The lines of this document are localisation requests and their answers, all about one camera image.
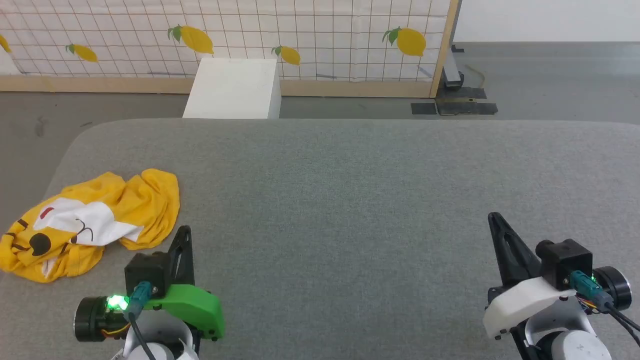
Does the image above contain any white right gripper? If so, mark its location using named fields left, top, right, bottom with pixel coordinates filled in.
left=483, top=212, right=633, bottom=341

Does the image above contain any black floor tape under foot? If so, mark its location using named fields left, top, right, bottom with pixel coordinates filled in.
left=436, top=87, right=488, bottom=100

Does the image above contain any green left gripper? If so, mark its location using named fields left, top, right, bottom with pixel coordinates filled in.
left=74, top=225, right=226, bottom=343

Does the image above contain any yellow cartoon print shirt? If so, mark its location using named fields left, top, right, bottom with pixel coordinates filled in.
left=0, top=168, right=181, bottom=284

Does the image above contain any wooden partition frame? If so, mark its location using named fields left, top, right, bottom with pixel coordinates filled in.
left=0, top=0, right=461, bottom=99

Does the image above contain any lemon print grid panel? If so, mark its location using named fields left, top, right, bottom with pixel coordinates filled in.
left=0, top=0, right=453, bottom=82

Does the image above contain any white rectangular box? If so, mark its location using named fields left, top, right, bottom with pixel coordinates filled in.
left=182, top=57, right=282, bottom=120

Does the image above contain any metal partition foot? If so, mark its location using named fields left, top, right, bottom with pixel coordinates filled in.
left=442, top=44, right=466, bottom=92

